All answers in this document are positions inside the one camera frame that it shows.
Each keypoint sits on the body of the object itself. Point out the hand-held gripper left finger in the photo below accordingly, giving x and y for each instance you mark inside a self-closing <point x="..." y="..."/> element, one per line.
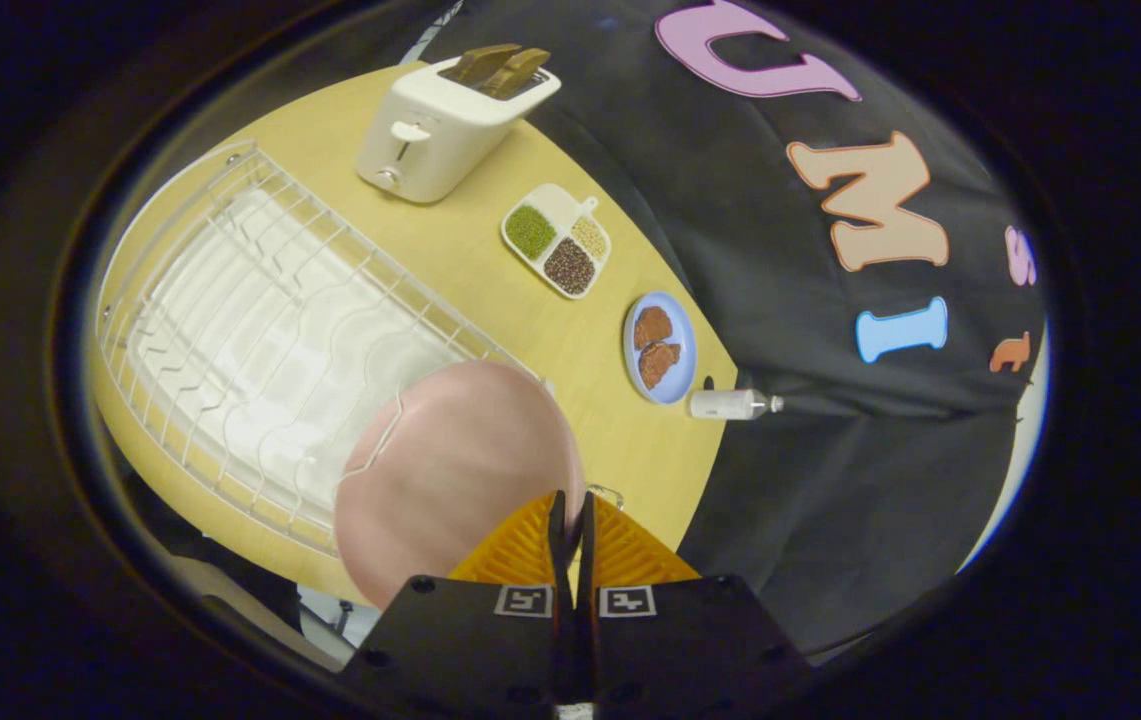
<point x="557" y="530"/>

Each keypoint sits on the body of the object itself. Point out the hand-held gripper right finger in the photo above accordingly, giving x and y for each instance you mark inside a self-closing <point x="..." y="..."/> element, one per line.
<point x="587" y="530"/>

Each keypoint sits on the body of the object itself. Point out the pink plate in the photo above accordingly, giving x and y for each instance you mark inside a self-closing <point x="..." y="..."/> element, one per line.
<point x="450" y="470"/>

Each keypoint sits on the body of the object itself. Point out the small blue plate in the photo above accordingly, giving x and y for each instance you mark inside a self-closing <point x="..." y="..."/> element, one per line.
<point x="675" y="345"/>

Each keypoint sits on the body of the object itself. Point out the brown meat piece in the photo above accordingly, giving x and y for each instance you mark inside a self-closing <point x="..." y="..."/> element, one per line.
<point x="658" y="362"/>
<point x="652" y="327"/>

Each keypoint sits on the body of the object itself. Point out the white small bottle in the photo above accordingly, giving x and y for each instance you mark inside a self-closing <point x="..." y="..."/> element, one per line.
<point x="725" y="404"/>

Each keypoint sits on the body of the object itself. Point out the white divided snack tray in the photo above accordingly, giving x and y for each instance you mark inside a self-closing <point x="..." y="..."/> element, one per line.
<point x="558" y="242"/>

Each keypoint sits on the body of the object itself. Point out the black backdrop cloth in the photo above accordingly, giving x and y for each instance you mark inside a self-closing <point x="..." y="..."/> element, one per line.
<point x="830" y="300"/>

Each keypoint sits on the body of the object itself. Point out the cream toaster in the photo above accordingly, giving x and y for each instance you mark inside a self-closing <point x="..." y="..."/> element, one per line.
<point x="440" y="130"/>

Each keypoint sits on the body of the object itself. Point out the brown toast slice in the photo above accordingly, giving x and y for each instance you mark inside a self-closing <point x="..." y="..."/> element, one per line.
<point x="518" y="72"/>
<point x="482" y="62"/>

